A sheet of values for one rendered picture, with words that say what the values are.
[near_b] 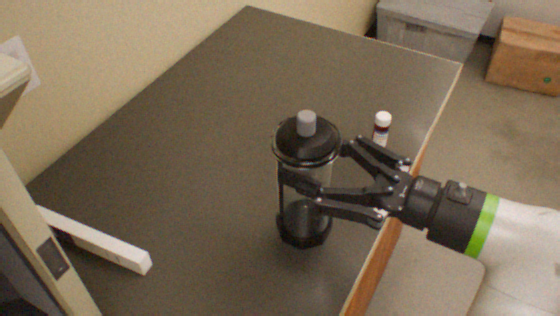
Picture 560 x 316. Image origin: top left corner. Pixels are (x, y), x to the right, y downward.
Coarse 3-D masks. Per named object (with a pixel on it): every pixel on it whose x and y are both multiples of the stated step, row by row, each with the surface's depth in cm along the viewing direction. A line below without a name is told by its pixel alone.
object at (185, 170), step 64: (192, 64) 130; (256, 64) 130; (320, 64) 130; (384, 64) 130; (448, 64) 130; (128, 128) 111; (192, 128) 111; (256, 128) 111; (64, 192) 98; (128, 192) 98; (192, 192) 98; (256, 192) 98; (192, 256) 87; (256, 256) 87; (320, 256) 87
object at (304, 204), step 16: (336, 128) 73; (272, 144) 70; (336, 144) 70; (288, 160) 68; (304, 160) 68; (320, 160) 68; (320, 176) 72; (288, 192) 75; (288, 208) 78; (304, 208) 76; (288, 224) 81; (304, 224) 79; (320, 224) 81
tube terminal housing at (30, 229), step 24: (0, 168) 46; (0, 192) 47; (24, 192) 49; (0, 216) 51; (24, 216) 50; (24, 240) 52; (48, 288) 62; (72, 288) 62; (72, 312) 68; (96, 312) 68
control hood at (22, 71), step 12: (0, 60) 31; (12, 60) 31; (0, 72) 31; (12, 72) 31; (24, 72) 31; (0, 84) 30; (12, 84) 31; (24, 84) 32; (0, 96) 31; (12, 96) 33; (0, 108) 33; (12, 108) 37; (0, 120) 37
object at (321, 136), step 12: (288, 120) 72; (300, 120) 68; (312, 120) 68; (276, 132) 72; (288, 132) 70; (300, 132) 69; (312, 132) 69; (324, 132) 70; (288, 144) 69; (300, 144) 68; (312, 144) 68; (324, 144) 69; (300, 156) 68; (312, 156) 68
